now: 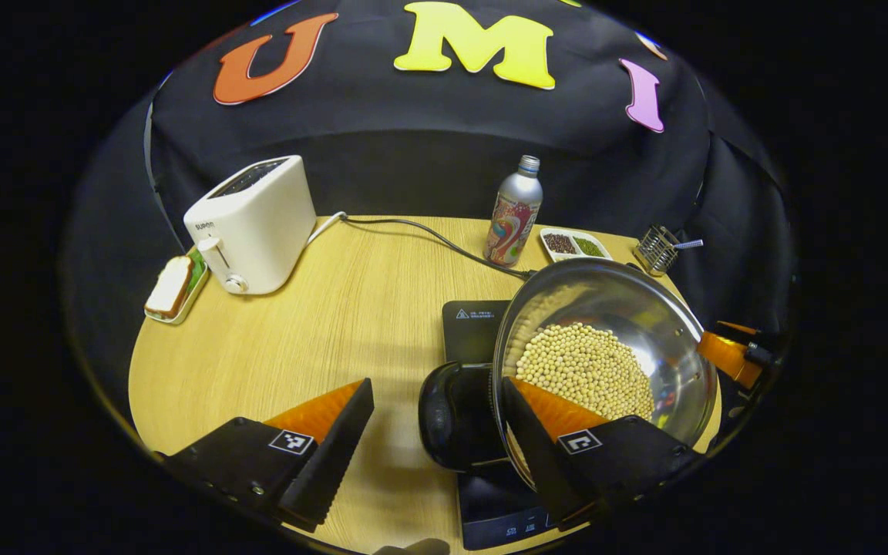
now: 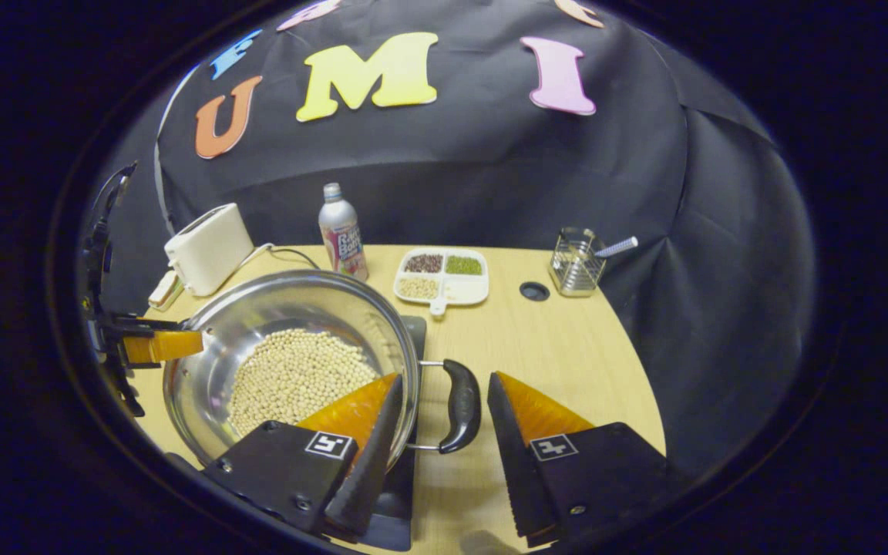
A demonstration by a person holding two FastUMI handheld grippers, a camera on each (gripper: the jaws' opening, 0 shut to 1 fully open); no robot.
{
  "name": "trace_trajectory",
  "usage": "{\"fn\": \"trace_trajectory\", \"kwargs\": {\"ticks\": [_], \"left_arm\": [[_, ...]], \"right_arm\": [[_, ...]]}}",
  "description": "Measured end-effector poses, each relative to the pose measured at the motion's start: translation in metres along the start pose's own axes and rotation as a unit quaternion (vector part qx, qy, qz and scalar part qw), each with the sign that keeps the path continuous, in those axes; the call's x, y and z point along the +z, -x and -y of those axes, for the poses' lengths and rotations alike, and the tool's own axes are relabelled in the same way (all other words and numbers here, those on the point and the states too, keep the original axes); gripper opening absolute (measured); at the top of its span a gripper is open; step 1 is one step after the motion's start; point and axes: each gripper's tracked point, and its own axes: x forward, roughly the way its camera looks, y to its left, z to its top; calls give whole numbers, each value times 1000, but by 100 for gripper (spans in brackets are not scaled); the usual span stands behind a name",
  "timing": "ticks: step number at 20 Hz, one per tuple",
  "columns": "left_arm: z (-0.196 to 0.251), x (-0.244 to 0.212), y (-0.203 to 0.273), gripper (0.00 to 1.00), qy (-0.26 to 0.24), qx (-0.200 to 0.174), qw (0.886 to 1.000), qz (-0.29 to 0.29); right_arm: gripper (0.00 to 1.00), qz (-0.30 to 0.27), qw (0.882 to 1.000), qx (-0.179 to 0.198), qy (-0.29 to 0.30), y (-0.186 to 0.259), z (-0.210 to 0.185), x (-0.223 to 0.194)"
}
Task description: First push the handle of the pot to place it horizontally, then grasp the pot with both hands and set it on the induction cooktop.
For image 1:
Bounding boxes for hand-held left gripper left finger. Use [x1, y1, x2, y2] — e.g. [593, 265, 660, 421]
[155, 378, 375, 533]

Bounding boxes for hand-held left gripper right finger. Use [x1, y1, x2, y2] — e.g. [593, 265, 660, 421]
[502, 376, 707, 532]

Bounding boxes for pile of soybeans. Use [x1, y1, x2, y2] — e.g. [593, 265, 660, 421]
[516, 322, 655, 421]

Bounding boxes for steel pot with black handle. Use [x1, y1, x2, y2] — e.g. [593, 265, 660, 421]
[419, 258, 720, 494]

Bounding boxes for black induction cooktop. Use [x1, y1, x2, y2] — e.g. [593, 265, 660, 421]
[442, 300, 591, 552]

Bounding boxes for white divided bean tray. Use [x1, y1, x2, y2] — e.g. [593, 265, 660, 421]
[540, 228, 613, 263]

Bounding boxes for toast bread slice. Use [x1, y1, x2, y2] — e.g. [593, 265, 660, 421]
[145, 257, 193, 318]

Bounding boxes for white toaster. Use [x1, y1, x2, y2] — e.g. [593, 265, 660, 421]
[183, 155, 318, 295]

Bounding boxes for silver patterned drink bottle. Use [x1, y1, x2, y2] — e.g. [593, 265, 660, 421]
[483, 155, 543, 267]

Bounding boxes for wire mesh utensil basket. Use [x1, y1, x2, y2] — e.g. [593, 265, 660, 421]
[633, 224, 680, 277]

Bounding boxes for black power cable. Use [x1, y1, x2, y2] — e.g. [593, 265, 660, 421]
[340, 214, 537, 280]

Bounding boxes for white toaster cord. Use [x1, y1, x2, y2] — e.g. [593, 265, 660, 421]
[308, 211, 347, 246]

